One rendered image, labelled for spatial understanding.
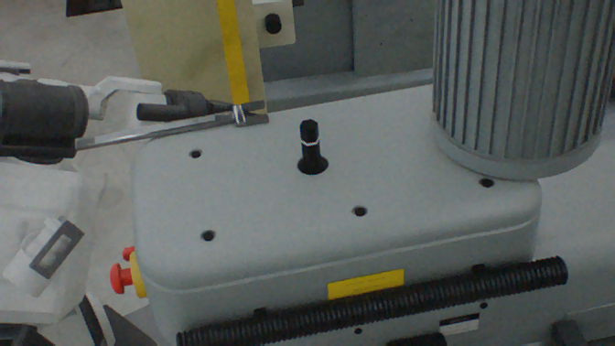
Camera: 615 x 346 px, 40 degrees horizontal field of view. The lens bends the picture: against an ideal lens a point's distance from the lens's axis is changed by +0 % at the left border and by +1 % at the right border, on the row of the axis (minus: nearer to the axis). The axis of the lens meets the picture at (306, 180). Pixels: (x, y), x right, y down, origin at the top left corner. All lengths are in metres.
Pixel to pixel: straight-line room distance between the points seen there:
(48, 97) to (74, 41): 3.68
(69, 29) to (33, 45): 0.23
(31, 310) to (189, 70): 1.65
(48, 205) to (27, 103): 0.17
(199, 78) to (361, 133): 1.97
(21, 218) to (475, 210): 0.77
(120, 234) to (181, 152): 2.69
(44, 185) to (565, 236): 0.81
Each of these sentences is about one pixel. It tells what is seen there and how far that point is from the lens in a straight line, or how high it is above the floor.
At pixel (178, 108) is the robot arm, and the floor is 1.57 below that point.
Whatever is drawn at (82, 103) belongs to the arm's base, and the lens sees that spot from 1.43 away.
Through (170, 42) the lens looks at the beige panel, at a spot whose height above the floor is 1.04.
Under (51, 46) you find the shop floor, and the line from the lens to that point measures 5.09.
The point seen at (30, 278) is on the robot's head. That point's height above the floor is 1.63.
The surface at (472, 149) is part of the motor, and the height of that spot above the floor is 1.92.
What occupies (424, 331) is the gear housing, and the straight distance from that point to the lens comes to 1.07.
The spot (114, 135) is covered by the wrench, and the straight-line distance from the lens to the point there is 1.07.
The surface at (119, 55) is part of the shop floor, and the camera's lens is 4.86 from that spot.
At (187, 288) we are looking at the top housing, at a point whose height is 1.86.
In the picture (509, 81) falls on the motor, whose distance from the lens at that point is 0.89.
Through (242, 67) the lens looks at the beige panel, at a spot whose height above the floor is 0.90.
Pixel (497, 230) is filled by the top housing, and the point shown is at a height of 1.85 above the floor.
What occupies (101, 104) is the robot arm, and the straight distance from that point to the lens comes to 1.68.
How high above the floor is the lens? 2.54
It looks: 42 degrees down
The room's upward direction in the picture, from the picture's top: 6 degrees counter-clockwise
